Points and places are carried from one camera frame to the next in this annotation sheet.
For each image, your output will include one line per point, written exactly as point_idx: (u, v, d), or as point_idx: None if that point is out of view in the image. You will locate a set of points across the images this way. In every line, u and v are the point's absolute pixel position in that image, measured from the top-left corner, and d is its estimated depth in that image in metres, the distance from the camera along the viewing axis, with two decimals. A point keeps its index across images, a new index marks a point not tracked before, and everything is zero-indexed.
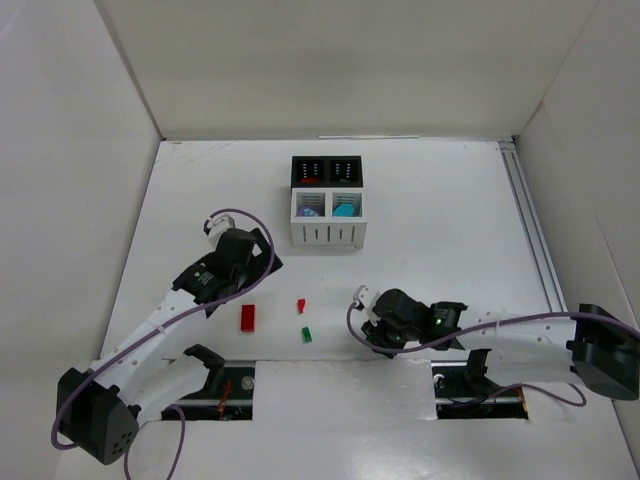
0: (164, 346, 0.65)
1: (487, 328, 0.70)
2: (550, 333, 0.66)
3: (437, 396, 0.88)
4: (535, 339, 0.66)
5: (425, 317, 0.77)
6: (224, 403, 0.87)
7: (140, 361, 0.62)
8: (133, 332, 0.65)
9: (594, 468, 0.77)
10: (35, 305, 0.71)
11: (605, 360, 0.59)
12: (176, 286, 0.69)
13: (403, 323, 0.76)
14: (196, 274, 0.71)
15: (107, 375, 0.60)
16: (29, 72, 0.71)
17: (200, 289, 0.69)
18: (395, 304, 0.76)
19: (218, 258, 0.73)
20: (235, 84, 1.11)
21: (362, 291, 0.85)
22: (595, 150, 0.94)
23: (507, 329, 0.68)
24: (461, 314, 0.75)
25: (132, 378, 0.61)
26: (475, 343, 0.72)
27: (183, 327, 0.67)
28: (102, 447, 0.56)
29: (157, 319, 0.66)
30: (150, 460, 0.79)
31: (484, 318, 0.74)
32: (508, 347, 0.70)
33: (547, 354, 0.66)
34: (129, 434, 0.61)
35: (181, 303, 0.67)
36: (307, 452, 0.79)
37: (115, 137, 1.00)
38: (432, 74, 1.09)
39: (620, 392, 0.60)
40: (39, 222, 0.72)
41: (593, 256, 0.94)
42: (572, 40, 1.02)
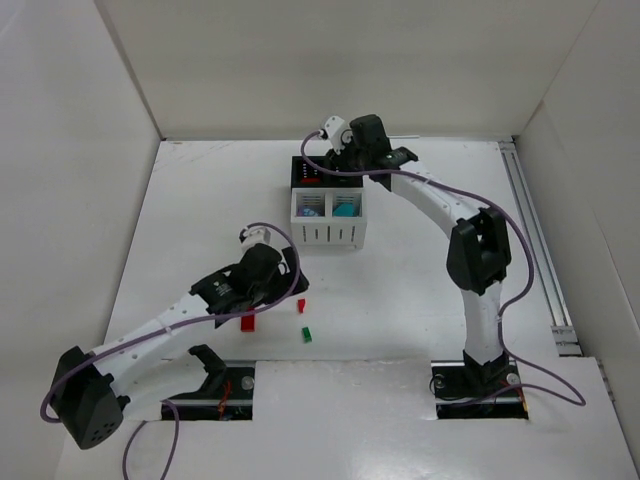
0: (167, 348, 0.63)
1: (416, 180, 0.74)
2: (455, 207, 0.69)
3: (437, 397, 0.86)
4: (441, 205, 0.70)
5: (383, 151, 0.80)
6: (223, 403, 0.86)
7: (141, 356, 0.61)
8: (142, 326, 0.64)
9: (593, 468, 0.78)
10: (35, 306, 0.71)
11: (474, 251, 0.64)
12: (194, 290, 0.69)
13: (363, 143, 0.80)
14: (215, 284, 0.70)
15: (106, 362, 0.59)
16: (29, 72, 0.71)
17: (215, 298, 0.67)
18: (367, 122, 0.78)
19: (241, 270, 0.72)
20: (234, 84, 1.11)
21: (329, 121, 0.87)
22: (595, 149, 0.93)
23: (431, 189, 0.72)
24: (410, 162, 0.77)
25: (128, 371, 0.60)
26: (404, 188, 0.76)
27: (190, 332, 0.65)
28: (83, 431, 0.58)
29: (166, 319, 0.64)
30: (148, 460, 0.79)
31: (422, 173, 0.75)
32: (424, 206, 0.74)
33: (443, 223, 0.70)
34: (112, 423, 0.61)
35: (192, 307, 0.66)
36: (308, 452, 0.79)
37: (115, 136, 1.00)
38: (432, 73, 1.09)
39: (466, 279, 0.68)
40: (39, 222, 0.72)
41: (593, 255, 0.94)
42: (573, 40, 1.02)
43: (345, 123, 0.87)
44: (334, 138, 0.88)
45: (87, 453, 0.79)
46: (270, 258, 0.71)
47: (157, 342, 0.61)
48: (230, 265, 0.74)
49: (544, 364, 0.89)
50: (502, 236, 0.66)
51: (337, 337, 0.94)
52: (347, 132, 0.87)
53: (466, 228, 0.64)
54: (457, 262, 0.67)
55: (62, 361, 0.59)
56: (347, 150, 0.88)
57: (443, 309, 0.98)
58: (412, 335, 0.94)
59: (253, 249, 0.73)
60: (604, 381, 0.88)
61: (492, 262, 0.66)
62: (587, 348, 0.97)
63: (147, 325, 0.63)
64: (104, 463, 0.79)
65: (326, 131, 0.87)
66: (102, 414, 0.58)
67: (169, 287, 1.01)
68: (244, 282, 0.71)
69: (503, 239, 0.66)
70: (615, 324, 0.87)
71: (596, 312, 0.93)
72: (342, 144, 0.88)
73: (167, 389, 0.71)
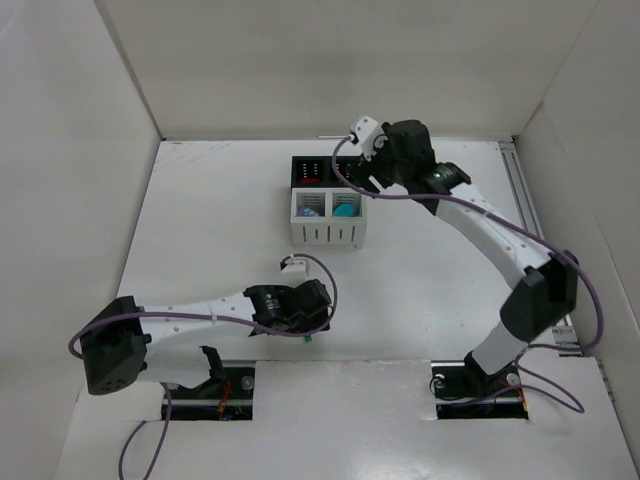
0: (206, 333, 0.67)
1: (473, 211, 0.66)
2: (520, 251, 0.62)
3: (437, 397, 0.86)
4: (504, 247, 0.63)
5: (428, 165, 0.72)
6: (224, 403, 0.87)
7: (181, 331, 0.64)
8: (193, 304, 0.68)
9: (594, 468, 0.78)
10: (36, 305, 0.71)
11: (539, 304, 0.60)
12: (247, 293, 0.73)
13: (405, 156, 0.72)
14: (268, 296, 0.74)
15: (151, 323, 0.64)
16: (29, 73, 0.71)
17: (264, 309, 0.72)
18: (411, 132, 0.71)
19: (294, 296, 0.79)
20: (235, 84, 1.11)
21: (359, 124, 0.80)
22: (596, 149, 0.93)
23: (490, 223, 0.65)
24: (460, 185, 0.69)
25: (165, 338, 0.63)
26: (452, 215, 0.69)
27: (229, 327, 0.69)
28: (98, 380, 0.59)
29: (215, 307, 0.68)
30: (144, 460, 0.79)
31: (477, 201, 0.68)
32: (476, 239, 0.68)
33: (502, 264, 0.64)
34: (123, 381, 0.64)
35: (241, 308, 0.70)
36: (308, 452, 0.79)
37: (115, 136, 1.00)
38: (432, 73, 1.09)
39: (521, 326, 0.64)
40: (39, 223, 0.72)
41: (593, 256, 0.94)
42: (573, 40, 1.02)
43: (378, 126, 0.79)
44: (365, 143, 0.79)
45: (87, 453, 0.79)
46: (323, 295, 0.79)
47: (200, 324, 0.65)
48: (281, 287, 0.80)
49: (543, 364, 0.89)
50: (570, 284, 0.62)
51: (336, 337, 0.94)
52: (380, 137, 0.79)
53: (536, 278, 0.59)
54: (516, 310, 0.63)
55: (114, 304, 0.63)
56: (380, 160, 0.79)
57: (444, 308, 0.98)
58: (412, 335, 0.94)
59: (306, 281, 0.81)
60: (604, 381, 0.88)
61: (556, 312, 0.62)
62: (586, 348, 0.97)
63: (198, 306, 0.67)
64: (104, 463, 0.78)
65: (356, 136, 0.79)
66: (123, 369, 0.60)
67: (169, 287, 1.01)
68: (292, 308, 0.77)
69: (571, 287, 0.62)
70: (615, 324, 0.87)
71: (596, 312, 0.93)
72: (373, 150, 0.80)
73: (175, 377, 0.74)
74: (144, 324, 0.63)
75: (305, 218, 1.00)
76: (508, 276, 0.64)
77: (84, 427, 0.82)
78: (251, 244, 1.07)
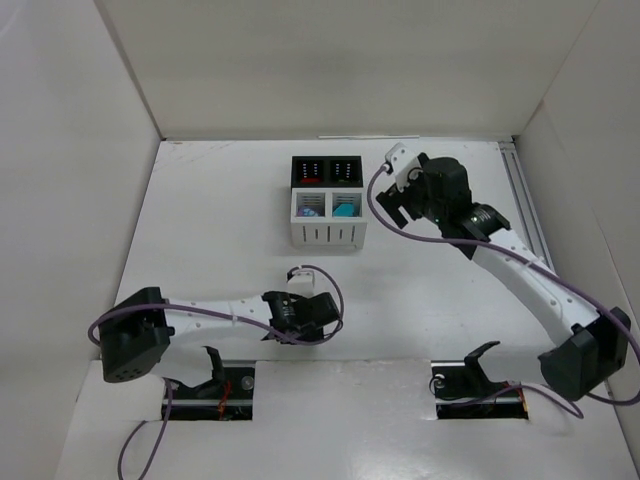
0: (224, 331, 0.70)
1: (514, 261, 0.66)
2: (566, 307, 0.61)
3: (437, 397, 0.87)
4: (549, 301, 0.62)
5: (465, 206, 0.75)
6: (224, 403, 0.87)
7: (202, 327, 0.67)
8: (213, 302, 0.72)
9: (594, 468, 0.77)
10: (35, 305, 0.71)
11: (589, 366, 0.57)
12: (266, 297, 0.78)
13: (441, 196, 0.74)
14: (284, 302, 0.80)
15: (175, 315, 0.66)
16: (29, 73, 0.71)
17: (280, 314, 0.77)
18: (448, 173, 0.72)
19: (307, 307, 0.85)
20: (235, 84, 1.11)
21: (395, 154, 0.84)
22: (596, 149, 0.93)
23: (532, 274, 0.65)
24: (499, 230, 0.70)
25: (187, 332, 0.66)
26: (491, 263, 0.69)
27: (245, 328, 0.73)
28: (116, 366, 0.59)
29: (235, 308, 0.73)
30: (143, 461, 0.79)
31: (517, 249, 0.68)
32: (516, 288, 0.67)
33: (547, 319, 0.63)
34: (138, 371, 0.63)
35: (259, 311, 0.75)
36: (308, 452, 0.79)
37: (115, 137, 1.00)
38: (432, 73, 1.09)
39: (567, 387, 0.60)
40: (38, 222, 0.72)
41: (593, 256, 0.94)
42: (573, 41, 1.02)
43: (415, 159, 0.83)
44: (400, 173, 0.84)
45: (87, 453, 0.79)
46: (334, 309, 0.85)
47: (221, 321, 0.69)
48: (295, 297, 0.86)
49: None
50: (621, 343, 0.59)
51: (336, 338, 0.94)
52: (416, 170, 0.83)
53: (585, 339, 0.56)
54: (562, 370, 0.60)
55: (142, 293, 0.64)
56: (414, 192, 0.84)
57: (444, 308, 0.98)
58: (412, 335, 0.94)
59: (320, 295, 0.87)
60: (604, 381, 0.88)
61: (605, 372, 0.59)
62: None
63: (219, 305, 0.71)
64: (103, 463, 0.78)
65: (391, 165, 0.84)
66: (141, 360, 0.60)
67: (169, 287, 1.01)
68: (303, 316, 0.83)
69: (620, 346, 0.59)
70: None
71: None
72: (407, 181, 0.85)
73: (183, 375, 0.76)
74: (168, 315, 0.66)
75: (305, 217, 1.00)
76: (554, 331, 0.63)
77: (84, 427, 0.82)
78: (251, 245, 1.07)
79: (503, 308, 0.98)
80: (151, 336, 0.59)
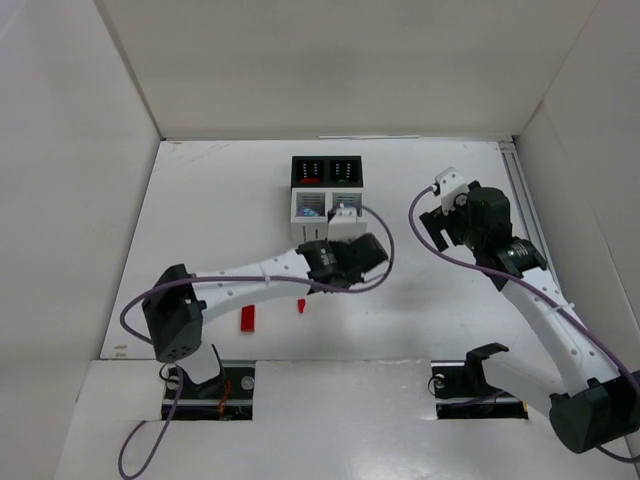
0: (260, 293, 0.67)
1: (542, 301, 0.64)
2: (586, 359, 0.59)
3: (437, 397, 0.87)
4: (569, 350, 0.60)
5: (503, 238, 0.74)
6: (224, 403, 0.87)
7: (235, 294, 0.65)
8: (246, 265, 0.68)
9: (593, 469, 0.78)
10: (35, 305, 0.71)
11: (597, 422, 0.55)
12: (300, 250, 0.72)
13: (482, 223, 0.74)
14: (322, 252, 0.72)
15: (204, 289, 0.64)
16: (29, 72, 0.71)
17: (319, 266, 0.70)
18: (491, 202, 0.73)
19: (349, 250, 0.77)
20: (234, 83, 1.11)
21: (446, 177, 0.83)
22: (596, 149, 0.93)
23: (557, 319, 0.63)
24: (535, 268, 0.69)
25: (220, 303, 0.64)
26: (519, 299, 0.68)
27: (284, 285, 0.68)
28: (165, 345, 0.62)
29: (268, 268, 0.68)
30: (144, 458, 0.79)
31: (548, 289, 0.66)
32: (538, 329, 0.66)
33: (564, 366, 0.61)
34: (189, 348, 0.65)
35: (296, 266, 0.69)
36: (308, 453, 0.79)
37: (114, 137, 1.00)
38: (432, 73, 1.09)
39: (571, 438, 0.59)
40: (38, 222, 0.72)
41: (593, 256, 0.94)
42: (572, 41, 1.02)
43: (464, 185, 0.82)
44: (447, 197, 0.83)
45: (87, 453, 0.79)
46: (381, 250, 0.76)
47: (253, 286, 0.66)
48: (337, 243, 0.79)
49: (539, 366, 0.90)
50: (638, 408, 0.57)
51: (337, 337, 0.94)
52: (462, 197, 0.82)
53: (600, 395, 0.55)
54: (570, 420, 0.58)
55: (169, 270, 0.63)
56: (457, 218, 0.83)
57: (444, 307, 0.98)
58: (413, 334, 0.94)
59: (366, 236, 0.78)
60: None
61: (616, 433, 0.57)
62: None
63: (249, 269, 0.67)
64: (103, 463, 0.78)
65: (440, 188, 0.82)
66: (184, 336, 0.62)
67: None
68: (348, 261, 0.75)
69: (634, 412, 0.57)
70: (615, 324, 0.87)
71: (596, 312, 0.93)
72: (452, 205, 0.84)
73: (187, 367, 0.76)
74: (199, 289, 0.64)
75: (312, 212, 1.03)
76: (568, 380, 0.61)
77: (85, 427, 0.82)
78: (251, 245, 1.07)
79: (502, 309, 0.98)
80: (184, 313, 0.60)
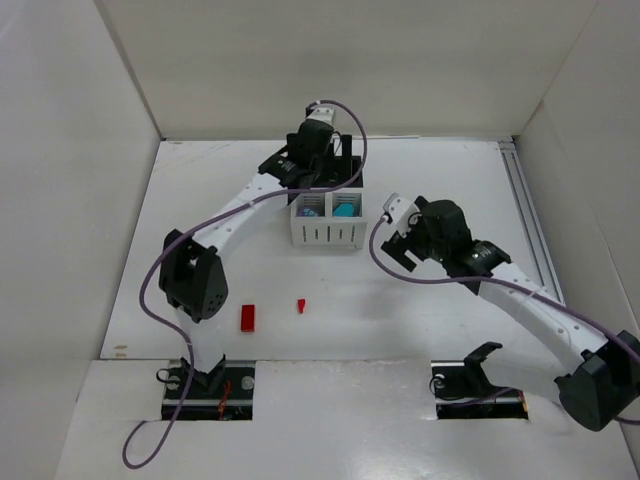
0: (253, 220, 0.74)
1: (517, 291, 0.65)
2: (572, 334, 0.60)
3: (437, 397, 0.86)
4: (556, 330, 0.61)
5: (464, 245, 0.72)
6: (224, 403, 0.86)
7: (234, 229, 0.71)
8: (226, 205, 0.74)
9: (593, 469, 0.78)
10: (35, 305, 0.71)
11: (605, 392, 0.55)
12: (262, 170, 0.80)
13: (441, 237, 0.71)
14: (280, 163, 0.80)
15: (207, 236, 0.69)
16: (30, 73, 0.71)
17: (285, 175, 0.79)
18: (446, 215, 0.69)
19: (299, 148, 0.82)
20: (234, 84, 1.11)
21: (393, 204, 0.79)
22: (596, 149, 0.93)
23: (537, 304, 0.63)
24: (501, 264, 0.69)
25: (227, 240, 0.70)
26: (497, 297, 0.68)
27: (266, 205, 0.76)
28: (202, 301, 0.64)
29: (246, 196, 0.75)
30: (151, 434, 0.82)
31: (521, 280, 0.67)
32: (523, 319, 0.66)
33: (557, 347, 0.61)
34: (220, 295, 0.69)
35: (267, 186, 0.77)
36: (308, 452, 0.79)
37: (115, 136, 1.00)
38: (431, 73, 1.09)
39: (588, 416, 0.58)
40: (38, 222, 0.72)
41: (593, 256, 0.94)
42: (572, 41, 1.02)
43: (413, 205, 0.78)
44: (400, 222, 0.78)
45: (87, 453, 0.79)
46: (325, 130, 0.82)
47: (244, 214, 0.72)
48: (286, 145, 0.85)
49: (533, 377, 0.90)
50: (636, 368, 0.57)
51: (337, 336, 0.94)
52: (416, 216, 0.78)
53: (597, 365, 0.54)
54: (581, 399, 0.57)
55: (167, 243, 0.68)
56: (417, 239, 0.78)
57: (442, 309, 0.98)
58: (412, 334, 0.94)
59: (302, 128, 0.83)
60: None
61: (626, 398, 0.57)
62: None
63: (231, 205, 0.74)
64: (103, 463, 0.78)
65: (391, 216, 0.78)
66: (213, 283, 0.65)
67: None
68: (306, 157, 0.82)
69: (636, 371, 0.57)
70: (614, 325, 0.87)
71: (595, 313, 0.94)
72: (408, 227, 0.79)
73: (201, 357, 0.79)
74: (204, 239, 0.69)
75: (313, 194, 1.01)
76: (565, 360, 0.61)
77: (85, 427, 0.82)
78: (251, 245, 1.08)
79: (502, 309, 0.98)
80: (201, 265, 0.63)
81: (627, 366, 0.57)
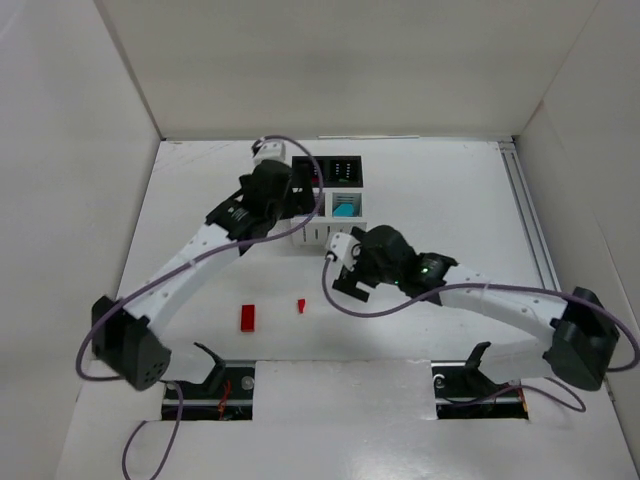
0: (196, 280, 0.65)
1: (472, 288, 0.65)
2: (535, 307, 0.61)
3: (437, 397, 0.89)
4: (520, 310, 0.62)
5: (411, 263, 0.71)
6: (224, 403, 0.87)
7: (172, 294, 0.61)
8: (165, 265, 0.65)
9: (594, 469, 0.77)
10: (35, 305, 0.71)
11: (587, 351, 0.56)
12: (211, 219, 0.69)
13: (389, 263, 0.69)
14: (230, 210, 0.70)
15: (139, 304, 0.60)
16: (30, 72, 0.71)
17: (234, 225, 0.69)
18: (387, 242, 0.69)
19: (254, 190, 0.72)
20: (234, 84, 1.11)
21: (334, 242, 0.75)
22: (596, 148, 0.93)
23: (494, 293, 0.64)
24: (450, 269, 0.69)
25: (163, 308, 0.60)
26: (459, 301, 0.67)
27: (214, 261, 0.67)
28: (136, 374, 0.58)
29: (188, 254, 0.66)
30: (151, 434, 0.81)
31: (473, 277, 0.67)
32: (488, 313, 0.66)
33: (528, 327, 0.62)
34: (160, 365, 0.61)
35: (214, 239, 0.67)
36: (307, 452, 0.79)
37: (114, 135, 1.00)
38: (431, 73, 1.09)
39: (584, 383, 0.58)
40: (38, 222, 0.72)
41: (593, 256, 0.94)
42: (572, 41, 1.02)
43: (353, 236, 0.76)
44: (346, 257, 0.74)
45: (87, 452, 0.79)
46: (281, 173, 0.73)
47: (185, 276, 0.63)
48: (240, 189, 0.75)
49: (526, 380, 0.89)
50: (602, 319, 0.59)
51: (336, 336, 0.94)
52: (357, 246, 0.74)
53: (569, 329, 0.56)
54: (570, 368, 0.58)
55: (94, 312, 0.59)
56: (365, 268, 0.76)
57: (442, 309, 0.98)
58: (411, 334, 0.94)
59: (258, 169, 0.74)
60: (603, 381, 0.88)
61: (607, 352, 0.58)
62: None
63: (171, 264, 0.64)
64: (103, 463, 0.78)
65: (336, 254, 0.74)
66: (147, 356, 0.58)
67: None
68: (260, 203, 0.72)
69: (603, 322, 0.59)
70: None
71: None
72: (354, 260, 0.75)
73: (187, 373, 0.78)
74: (135, 308, 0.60)
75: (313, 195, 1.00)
76: (540, 337, 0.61)
77: (85, 426, 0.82)
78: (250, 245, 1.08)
79: None
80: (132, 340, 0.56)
81: (596, 321, 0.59)
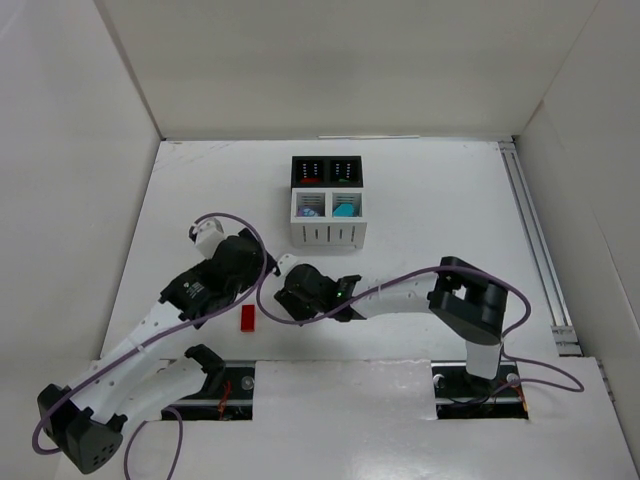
0: (146, 363, 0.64)
1: (372, 293, 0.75)
2: (417, 289, 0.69)
3: (437, 397, 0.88)
4: (406, 295, 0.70)
5: (329, 291, 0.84)
6: (224, 403, 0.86)
7: (118, 382, 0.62)
8: (114, 348, 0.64)
9: (592, 469, 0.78)
10: (35, 305, 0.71)
11: (469, 309, 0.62)
12: (164, 297, 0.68)
13: (310, 296, 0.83)
14: (185, 285, 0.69)
15: (85, 395, 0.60)
16: (30, 72, 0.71)
17: (189, 301, 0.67)
18: (303, 278, 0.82)
19: (214, 265, 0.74)
20: (234, 84, 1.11)
21: (282, 259, 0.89)
22: (596, 150, 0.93)
23: (388, 290, 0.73)
24: (356, 285, 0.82)
25: (108, 398, 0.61)
26: (369, 307, 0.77)
27: (165, 342, 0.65)
28: (83, 459, 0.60)
29: (138, 336, 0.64)
30: (152, 434, 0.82)
31: (372, 283, 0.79)
32: (393, 308, 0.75)
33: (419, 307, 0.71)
34: (111, 446, 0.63)
35: (165, 318, 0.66)
36: (308, 453, 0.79)
37: (114, 136, 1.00)
38: (430, 74, 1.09)
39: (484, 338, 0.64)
40: (39, 223, 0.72)
41: (592, 257, 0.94)
42: (572, 41, 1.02)
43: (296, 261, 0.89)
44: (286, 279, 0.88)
45: None
46: (243, 249, 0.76)
47: (131, 363, 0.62)
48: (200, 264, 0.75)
49: (526, 373, 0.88)
50: (475, 278, 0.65)
51: (335, 336, 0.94)
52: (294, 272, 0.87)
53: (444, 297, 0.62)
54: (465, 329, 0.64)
55: (40, 399, 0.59)
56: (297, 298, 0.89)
57: None
58: (411, 334, 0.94)
59: (221, 246, 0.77)
60: (604, 381, 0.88)
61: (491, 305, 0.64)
62: (586, 348, 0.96)
63: (120, 348, 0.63)
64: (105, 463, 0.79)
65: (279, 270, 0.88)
66: (92, 445, 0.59)
67: None
68: (221, 277, 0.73)
69: (477, 279, 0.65)
70: (614, 326, 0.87)
71: (594, 312, 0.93)
72: None
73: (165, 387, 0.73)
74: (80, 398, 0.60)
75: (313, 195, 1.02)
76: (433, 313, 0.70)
77: None
78: None
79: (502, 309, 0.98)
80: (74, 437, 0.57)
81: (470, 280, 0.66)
